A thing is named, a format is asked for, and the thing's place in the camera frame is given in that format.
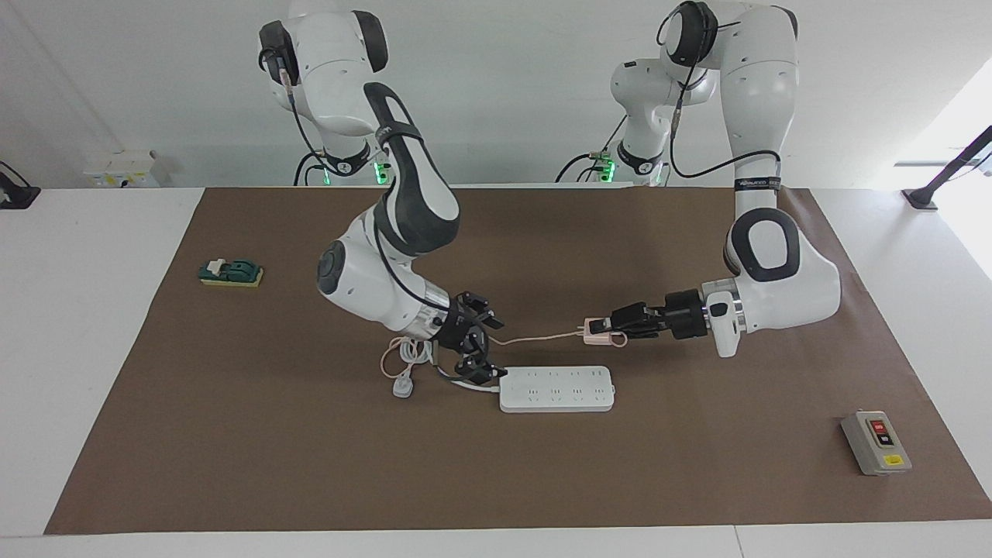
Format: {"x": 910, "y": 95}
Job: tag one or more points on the pink charger adapter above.
{"x": 595, "y": 332}

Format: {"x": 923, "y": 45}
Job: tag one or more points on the grey push button box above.
{"x": 876, "y": 446}

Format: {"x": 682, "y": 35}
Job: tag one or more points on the brown paper mat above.
{"x": 496, "y": 465}

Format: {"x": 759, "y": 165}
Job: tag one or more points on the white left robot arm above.
{"x": 790, "y": 287}

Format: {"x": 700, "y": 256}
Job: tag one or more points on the white box yellow labels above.
{"x": 116, "y": 170}

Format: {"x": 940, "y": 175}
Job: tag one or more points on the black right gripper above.
{"x": 461, "y": 329}

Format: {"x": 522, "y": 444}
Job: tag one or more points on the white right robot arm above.
{"x": 364, "y": 287}

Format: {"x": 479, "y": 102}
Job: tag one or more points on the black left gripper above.
{"x": 683, "y": 314}

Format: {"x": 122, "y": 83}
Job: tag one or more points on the black clamp mount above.
{"x": 15, "y": 198}

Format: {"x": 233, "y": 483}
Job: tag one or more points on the white power strip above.
{"x": 556, "y": 389}

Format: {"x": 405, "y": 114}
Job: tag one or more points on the green knife switch yellow base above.
{"x": 232, "y": 271}

